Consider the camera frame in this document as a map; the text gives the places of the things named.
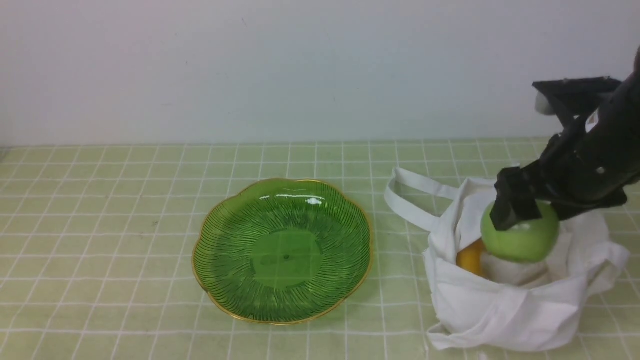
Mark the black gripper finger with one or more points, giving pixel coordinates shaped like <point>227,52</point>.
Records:
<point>515,201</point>

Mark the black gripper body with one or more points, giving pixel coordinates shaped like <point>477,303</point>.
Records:
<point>587,164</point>

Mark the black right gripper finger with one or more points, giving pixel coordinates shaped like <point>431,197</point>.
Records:
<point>566,208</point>

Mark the green apple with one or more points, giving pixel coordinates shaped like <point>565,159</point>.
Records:
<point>528,242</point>

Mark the white cloth tote bag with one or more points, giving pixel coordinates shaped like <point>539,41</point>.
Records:
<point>524,307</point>

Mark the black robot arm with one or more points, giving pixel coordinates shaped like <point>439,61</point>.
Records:
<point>624,104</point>

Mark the orange fruit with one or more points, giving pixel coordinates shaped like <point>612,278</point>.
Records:
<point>470,258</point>

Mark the green glass plate gold rim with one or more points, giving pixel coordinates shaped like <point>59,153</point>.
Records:
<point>283,251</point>

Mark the green checkered tablecloth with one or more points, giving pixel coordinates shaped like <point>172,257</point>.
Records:
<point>96,245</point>

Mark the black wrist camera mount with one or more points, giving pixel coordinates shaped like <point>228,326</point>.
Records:
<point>569,99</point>

